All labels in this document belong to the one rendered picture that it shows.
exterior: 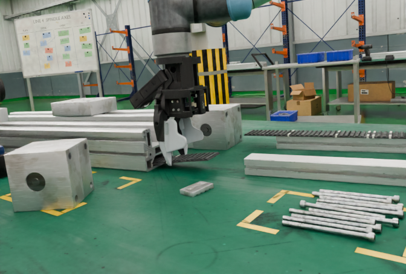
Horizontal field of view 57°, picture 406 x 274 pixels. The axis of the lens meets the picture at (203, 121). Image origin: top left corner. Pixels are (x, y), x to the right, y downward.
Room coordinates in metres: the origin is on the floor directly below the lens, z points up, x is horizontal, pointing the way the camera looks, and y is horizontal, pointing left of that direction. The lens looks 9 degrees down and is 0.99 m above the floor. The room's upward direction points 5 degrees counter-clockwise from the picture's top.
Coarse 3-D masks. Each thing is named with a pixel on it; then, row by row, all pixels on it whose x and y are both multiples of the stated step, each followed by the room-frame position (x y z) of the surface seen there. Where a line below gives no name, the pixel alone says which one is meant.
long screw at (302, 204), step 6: (300, 204) 0.48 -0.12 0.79; (306, 204) 0.48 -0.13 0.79; (312, 204) 0.48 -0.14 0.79; (330, 210) 0.46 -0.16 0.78; (336, 210) 0.46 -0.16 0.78; (342, 210) 0.45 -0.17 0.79; (348, 210) 0.45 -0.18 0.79; (354, 210) 0.45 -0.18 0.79; (372, 216) 0.43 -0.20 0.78; (378, 216) 0.43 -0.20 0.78; (384, 216) 0.43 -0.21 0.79
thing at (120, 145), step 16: (0, 128) 0.95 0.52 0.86; (16, 128) 0.92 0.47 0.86; (32, 128) 0.90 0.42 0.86; (48, 128) 0.88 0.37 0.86; (64, 128) 0.86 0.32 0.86; (80, 128) 0.83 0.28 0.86; (96, 128) 0.81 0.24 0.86; (112, 128) 0.79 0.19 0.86; (128, 128) 0.83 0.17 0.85; (144, 128) 0.81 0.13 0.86; (0, 144) 0.95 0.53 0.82; (16, 144) 0.92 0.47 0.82; (96, 144) 0.79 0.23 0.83; (112, 144) 0.76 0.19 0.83; (128, 144) 0.74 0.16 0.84; (144, 144) 0.73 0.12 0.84; (96, 160) 0.79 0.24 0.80; (112, 160) 0.77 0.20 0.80; (128, 160) 0.75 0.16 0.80; (144, 160) 0.72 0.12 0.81
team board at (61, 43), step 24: (24, 24) 6.52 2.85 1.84; (48, 24) 6.38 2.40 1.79; (72, 24) 6.24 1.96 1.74; (24, 48) 6.54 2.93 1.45; (48, 48) 6.40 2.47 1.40; (72, 48) 6.26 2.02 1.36; (96, 48) 6.15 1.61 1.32; (24, 72) 6.56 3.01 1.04; (48, 72) 6.42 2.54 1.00; (72, 72) 6.27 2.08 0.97; (96, 72) 6.19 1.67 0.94
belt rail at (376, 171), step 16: (256, 160) 0.64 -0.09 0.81; (272, 160) 0.63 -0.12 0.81; (288, 160) 0.62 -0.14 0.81; (304, 160) 0.61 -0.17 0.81; (320, 160) 0.60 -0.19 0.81; (336, 160) 0.59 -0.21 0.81; (352, 160) 0.59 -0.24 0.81; (368, 160) 0.58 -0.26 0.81; (384, 160) 0.57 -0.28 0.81; (400, 160) 0.56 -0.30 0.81; (272, 176) 0.63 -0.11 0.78; (288, 176) 0.61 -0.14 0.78; (304, 176) 0.60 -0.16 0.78; (320, 176) 0.59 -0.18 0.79; (336, 176) 0.58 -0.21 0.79; (352, 176) 0.56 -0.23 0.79; (368, 176) 0.55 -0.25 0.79; (384, 176) 0.55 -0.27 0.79; (400, 176) 0.54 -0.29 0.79
